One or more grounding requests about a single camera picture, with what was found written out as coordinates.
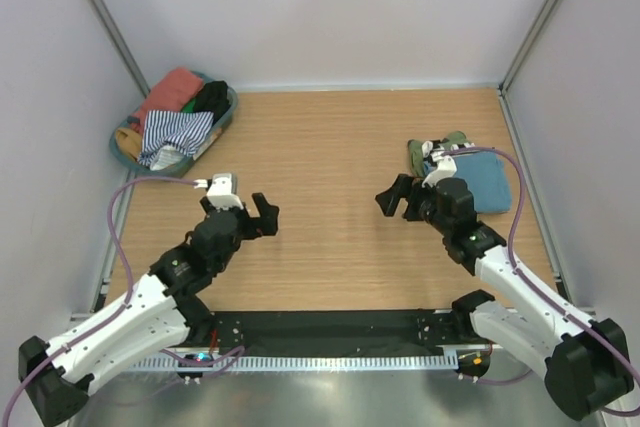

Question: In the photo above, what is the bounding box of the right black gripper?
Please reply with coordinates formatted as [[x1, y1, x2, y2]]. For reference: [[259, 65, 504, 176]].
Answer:
[[376, 173, 452, 236]]

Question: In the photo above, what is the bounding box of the light blue garment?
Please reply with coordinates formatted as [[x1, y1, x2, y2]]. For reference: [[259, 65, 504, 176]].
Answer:
[[423, 150, 512, 214]]

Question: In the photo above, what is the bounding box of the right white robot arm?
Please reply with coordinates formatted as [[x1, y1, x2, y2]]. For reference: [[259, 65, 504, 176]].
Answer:
[[375, 155, 639, 421]]

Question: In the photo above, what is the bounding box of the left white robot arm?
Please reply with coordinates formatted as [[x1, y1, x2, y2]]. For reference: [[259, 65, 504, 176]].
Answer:
[[18, 173, 280, 426]]

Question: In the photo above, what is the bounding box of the olive green folded tank top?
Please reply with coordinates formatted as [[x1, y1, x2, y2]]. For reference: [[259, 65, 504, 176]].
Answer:
[[407, 131, 471, 178]]

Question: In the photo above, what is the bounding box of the wide striped folded tank top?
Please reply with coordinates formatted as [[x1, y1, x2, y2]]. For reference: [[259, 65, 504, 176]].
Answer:
[[421, 140, 475, 159]]

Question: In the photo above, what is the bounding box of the teal laundry basket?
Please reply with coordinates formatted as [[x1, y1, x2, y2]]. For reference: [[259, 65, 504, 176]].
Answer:
[[109, 70, 238, 177]]

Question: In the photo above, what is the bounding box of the white striped garment in basket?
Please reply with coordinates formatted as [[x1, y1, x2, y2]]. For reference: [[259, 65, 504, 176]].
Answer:
[[137, 110, 214, 169]]

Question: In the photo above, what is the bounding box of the black garment in basket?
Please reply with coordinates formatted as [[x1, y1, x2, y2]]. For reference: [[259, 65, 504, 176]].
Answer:
[[193, 81, 230, 119]]

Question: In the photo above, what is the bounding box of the green garment in basket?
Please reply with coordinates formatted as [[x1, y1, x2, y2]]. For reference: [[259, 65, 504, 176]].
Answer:
[[182, 99, 197, 113]]

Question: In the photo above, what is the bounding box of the mustard brown garment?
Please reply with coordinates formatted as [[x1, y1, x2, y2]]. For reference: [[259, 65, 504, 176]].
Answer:
[[114, 128, 142, 162]]

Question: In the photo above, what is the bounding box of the coral red garment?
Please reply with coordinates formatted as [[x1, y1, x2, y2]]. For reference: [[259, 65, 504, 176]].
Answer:
[[132, 67, 204, 123]]

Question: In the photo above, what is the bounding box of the aluminium frame rail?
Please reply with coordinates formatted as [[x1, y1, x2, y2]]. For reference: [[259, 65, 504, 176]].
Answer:
[[69, 306, 599, 323]]

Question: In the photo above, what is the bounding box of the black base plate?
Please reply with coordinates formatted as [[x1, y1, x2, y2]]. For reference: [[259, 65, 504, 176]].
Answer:
[[181, 309, 487, 349]]

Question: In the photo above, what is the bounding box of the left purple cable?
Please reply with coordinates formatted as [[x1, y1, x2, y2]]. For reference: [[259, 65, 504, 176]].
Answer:
[[0, 177, 246, 427]]

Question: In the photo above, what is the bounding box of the purple cable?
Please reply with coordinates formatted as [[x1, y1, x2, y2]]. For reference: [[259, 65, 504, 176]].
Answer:
[[442, 146, 640, 418], [0, 177, 246, 427]]

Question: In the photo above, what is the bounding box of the slotted white cable duct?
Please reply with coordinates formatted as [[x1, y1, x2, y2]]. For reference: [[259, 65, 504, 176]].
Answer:
[[128, 354, 458, 374]]

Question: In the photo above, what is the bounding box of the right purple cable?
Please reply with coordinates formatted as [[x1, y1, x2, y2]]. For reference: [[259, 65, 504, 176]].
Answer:
[[442, 146, 640, 418]]

